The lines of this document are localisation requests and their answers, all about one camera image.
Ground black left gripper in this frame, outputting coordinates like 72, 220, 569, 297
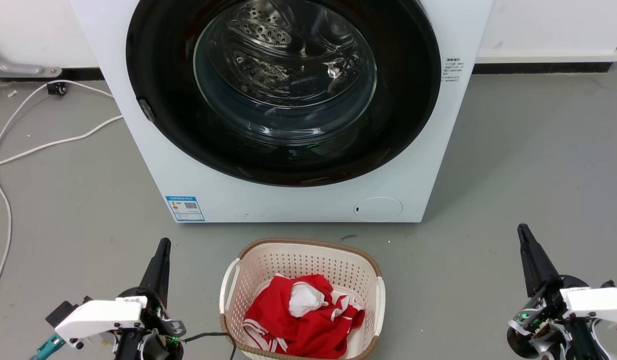
116, 238, 186, 360

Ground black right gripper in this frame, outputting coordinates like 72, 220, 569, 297
506, 224, 609, 360

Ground round black washing machine door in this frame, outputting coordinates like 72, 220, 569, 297
126, 0, 442, 187

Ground white front-load washing machine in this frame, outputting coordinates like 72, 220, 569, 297
68, 0, 495, 224

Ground blue energy label sticker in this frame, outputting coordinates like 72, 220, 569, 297
166, 195, 206, 222

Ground white crumpled cloth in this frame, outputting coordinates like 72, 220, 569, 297
288, 282, 325, 318

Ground beige perforated laundry basket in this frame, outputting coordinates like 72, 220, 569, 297
219, 238, 386, 360

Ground red garment with white stripes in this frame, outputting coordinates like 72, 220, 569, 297
242, 273, 365, 360

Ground round white filter cover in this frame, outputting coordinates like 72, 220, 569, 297
353, 196, 404, 222

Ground grey floor pipe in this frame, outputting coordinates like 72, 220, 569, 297
0, 50, 62, 79

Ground steel perforated washer drum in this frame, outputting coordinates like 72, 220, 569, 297
193, 0, 378, 146

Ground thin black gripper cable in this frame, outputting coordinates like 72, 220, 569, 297
182, 331, 238, 360

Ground thick white floor hose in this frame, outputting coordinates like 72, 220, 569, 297
0, 115, 124, 306

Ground thin white floor cable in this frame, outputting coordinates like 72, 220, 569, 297
0, 80, 114, 168

